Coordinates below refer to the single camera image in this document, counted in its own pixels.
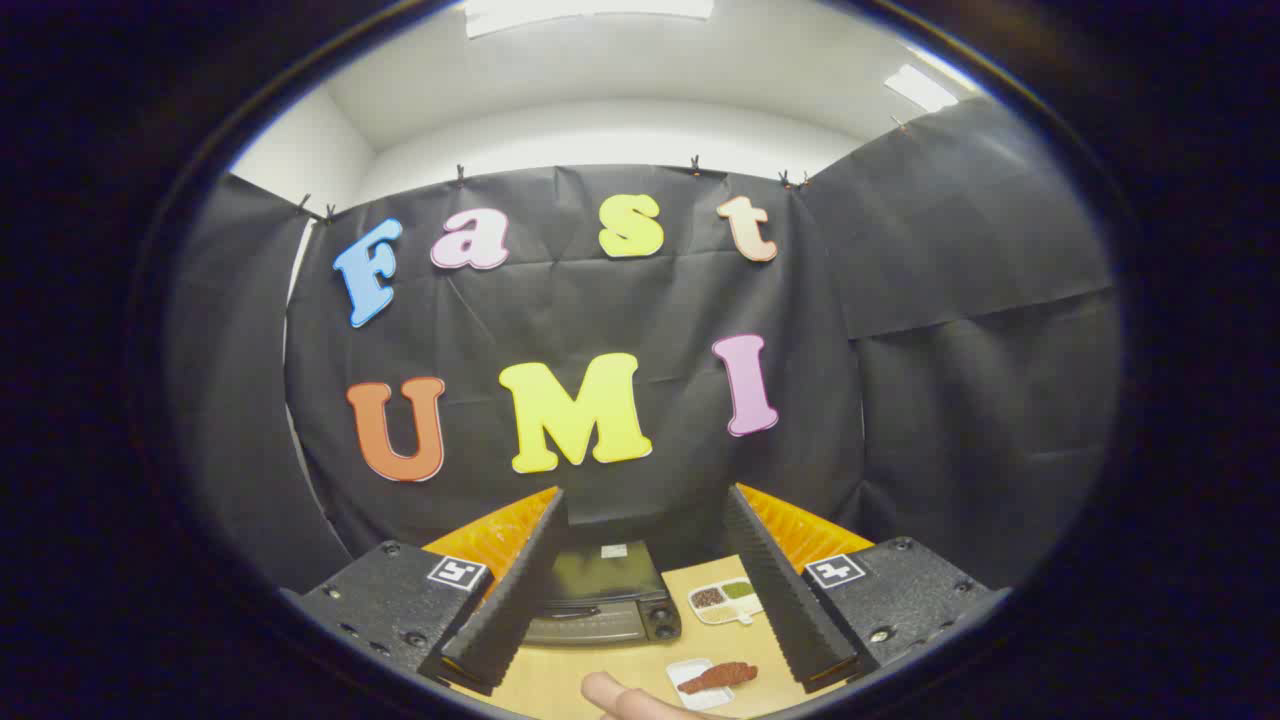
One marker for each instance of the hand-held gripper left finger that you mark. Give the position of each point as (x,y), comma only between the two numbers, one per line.
(520,590)

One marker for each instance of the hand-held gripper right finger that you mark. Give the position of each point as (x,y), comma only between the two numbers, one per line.
(775,590)

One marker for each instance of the black toaster oven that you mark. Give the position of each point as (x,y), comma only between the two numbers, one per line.
(610,590)

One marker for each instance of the red-brown meat slice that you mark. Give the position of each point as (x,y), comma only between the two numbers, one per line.
(722,676)

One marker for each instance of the white divided dish of beans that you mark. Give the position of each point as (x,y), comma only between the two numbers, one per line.
(724,604)

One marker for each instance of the small white plastic tray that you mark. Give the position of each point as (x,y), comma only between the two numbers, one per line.
(690,698)

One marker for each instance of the ceiling light panel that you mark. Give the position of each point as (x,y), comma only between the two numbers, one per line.
(920,88)

